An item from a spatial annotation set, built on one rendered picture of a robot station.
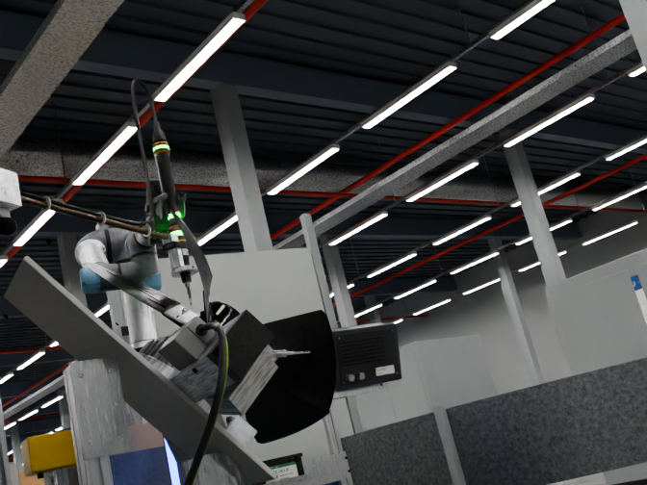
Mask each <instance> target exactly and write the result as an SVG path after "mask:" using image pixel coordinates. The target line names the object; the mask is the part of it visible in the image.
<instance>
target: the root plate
mask: <svg viewBox="0 0 647 485"><path fill-rule="evenodd" d="M183 308H186V307H184V306H182V305H176V306H174V307H172V308H170V309H169V310H167V311H165V312H164V314H165V315H166V316H168V317H170V318H172V319H175V320H177V321H179V322H180V323H182V324H185V323H187V322H188V321H189V320H190V319H192V318H194V317H199V314H197V313H195V312H194V311H192V310H190V309H188V308H187V309H188V310H189V311H188V312H187V313H186V314H184V315H182V311H181V310H183ZM178 315H179V317H178V318H177V316H178Z"/></svg>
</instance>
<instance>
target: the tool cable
mask: <svg viewBox="0 0 647 485"><path fill-rule="evenodd" d="M137 82H139V83H140V84H141V85H142V87H143V88H144V90H145V92H146V94H147V97H148V99H149V103H150V106H151V111H152V114H153V119H154V121H158V120H157V116H156V112H155V108H154V104H153V100H152V97H151V94H150V92H149V90H148V88H147V86H146V85H145V83H144V82H143V81H142V80H141V79H139V78H136V79H134V80H133V82H132V84H131V96H132V104H133V110H134V117H135V121H136V127H137V133H138V138H139V144H140V149H141V154H142V164H143V170H144V175H145V181H146V186H147V192H148V200H149V218H148V220H147V221H145V222H136V221H132V220H127V219H123V218H119V217H112V216H108V215H105V214H104V213H103V212H101V211H100V212H98V213H97V212H95V211H91V210H88V209H84V208H81V207H77V206H74V205H70V204H66V203H63V202H60V201H57V200H53V199H50V198H49V197H48V196H39V195H35V194H32V193H28V192H25V191H20V195H22V196H25V197H29V198H33V199H36V200H39V201H43V202H46V203H47V204H48V207H47V208H46V209H42V210H43V211H44V212H48V211H49V210H50V208H51V204H54V205H58V206H61V207H65V208H68V209H72V210H76V211H79V212H83V213H87V214H91V215H94V216H98V217H103V221H102V223H98V222H97V224H98V225H101V226H102V225H104V224H105V222H106V218H107V219H111V220H115V221H119V222H122V223H126V224H130V225H137V226H142V228H144V229H147V230H148V234H147V235H144V236H145V237H149V236H150V234H151V228H150V226H149V225H148V224H149V223H150V222H151V220H152V218H153V201H152V193H151V188H150V182H149V176H148V170H147V165H146V159H145V155H144V149H143V144H142V134H141V128H140V124H139V118H138V112H137V105H136V98H135V84H136V83H137Z"/></svg>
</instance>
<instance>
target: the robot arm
mask: <svg viewBox="0 0 647 485"><path fill-rule="evenodd" d="M149 182H150V188H151V193H152V201H153V218H152V220H151V222H150V223H149V224H148V225H149V226H150V228H151V231H155V232H159V233H163V234H168V229H169V223H168V218H167V216H166V211H165V205H164V202H165V200H166V199H167V198H168V194H167V193H165V192H164V193H162V191H161V186H160V181H159V179H152V180H149ZM186 199H187V197H186V194H185V193H183V192H180V193H179V194H178V195H177V200H178V205H179V210H180V215H181V217H182V218H184V217H185V215H186V208H185V202H186ZM144 211H145V214H146V217H144V218H143V219H142V220H141V221H140V222H145V221H147V220H148V218H149V200H148V192H147V187H146V204H145V208H144ZM162 243H163V242H162V239H159V238H155V237H151V236H149V237H145V236H144V235H143V234H140V233H136V232H133V231H129V230H125V229H121V228H111V229H100V230H96V231H93V232H90V233H89V234H87V235H86V236H85V237H83V238H82V239H81V240H80V241H79V242H78V243H77V244H76V247H75V251H74V254H75V258H76V261H77V262H78V264H79V265H80V266H82V267H83V268H81V269H80V283H81V289H82V292H83V293H84V294H98V293H103V292H110V291H117V290H120V289H119V288H118V287H116V286H114V285H113V284H111V283H110V282H108V281H107V280H105V279H104V278H102V277H101V276H99V275H98V274H96V273H95V272H93V271H92V270H90V269H89V268H87V267H86V266H84V265H83V264H82V263H84V262H88V263H93V264H97V265H99V266H101V267H103V268H106V269H109V270H111V271H113V272H116V273H119V274H121V275H124V276H126V277H129V278H131V279H133V280H135V281H137V282H140V283H142V284H144V285H146V286H148V287H150V288H152V289H154V290H156V291H160V290H161V288H162V281H161V273H160V268H159V263H158V257H157V250H156V244H157V245H158V244H162ZM110 264H112V265H110ZM123 296H124V303H125V310H126V317H127V323H128V330H129V336H130V343H131V344H130V346H132V347H133V348H134V349H135V350H136V351H137V352H139V351H140V350H141V349H142V347H143V346H144V345H145V344H146V343H147V342H149V341H152V340H154V341H156V340H157V333H156V327H155V320H154V315H153V308H151V307H150V306H148V305H146V304H144V303H143V302H141V301H139V300H137V299H136V298H135V297H133V296H131V295H130V294H127V293H126V292H123ZM124 404H125V410H126V416H127V421H128V426H130V425H136V420H135V418H134V416H133V414H132V412H131V410H130V408H129V406H128V404H127V403H126V402H125V401H124Z"/></svg>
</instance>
